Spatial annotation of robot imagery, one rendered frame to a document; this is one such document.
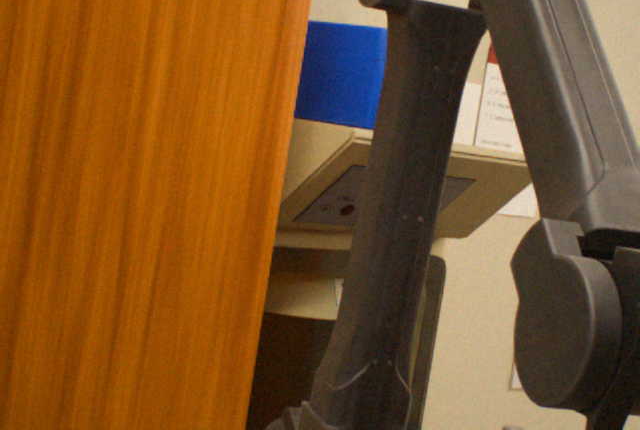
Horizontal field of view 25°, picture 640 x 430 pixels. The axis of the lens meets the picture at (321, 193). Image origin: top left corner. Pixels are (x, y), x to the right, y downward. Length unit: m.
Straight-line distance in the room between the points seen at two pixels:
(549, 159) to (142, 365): 0.57
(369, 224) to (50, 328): 0.44
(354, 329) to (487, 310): 1.41
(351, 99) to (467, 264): 1.12
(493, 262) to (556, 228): 1.68
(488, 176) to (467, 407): 1.06
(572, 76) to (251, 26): 0.45
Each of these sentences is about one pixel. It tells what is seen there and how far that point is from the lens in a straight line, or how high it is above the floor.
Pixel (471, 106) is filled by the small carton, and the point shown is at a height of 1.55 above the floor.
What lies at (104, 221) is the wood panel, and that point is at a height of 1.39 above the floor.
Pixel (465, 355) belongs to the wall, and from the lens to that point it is 2.41.
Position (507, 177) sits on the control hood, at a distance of 1.45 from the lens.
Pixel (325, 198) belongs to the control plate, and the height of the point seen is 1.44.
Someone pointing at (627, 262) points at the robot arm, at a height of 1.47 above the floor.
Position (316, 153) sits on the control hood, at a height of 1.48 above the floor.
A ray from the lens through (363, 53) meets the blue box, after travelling 1.27.
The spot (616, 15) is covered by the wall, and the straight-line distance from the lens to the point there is 2.65.
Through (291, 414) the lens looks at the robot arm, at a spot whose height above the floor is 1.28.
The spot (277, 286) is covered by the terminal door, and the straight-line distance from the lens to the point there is 1.35.
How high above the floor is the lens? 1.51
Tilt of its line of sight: 3 degrees down
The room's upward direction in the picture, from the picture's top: 9 degrees clockwise
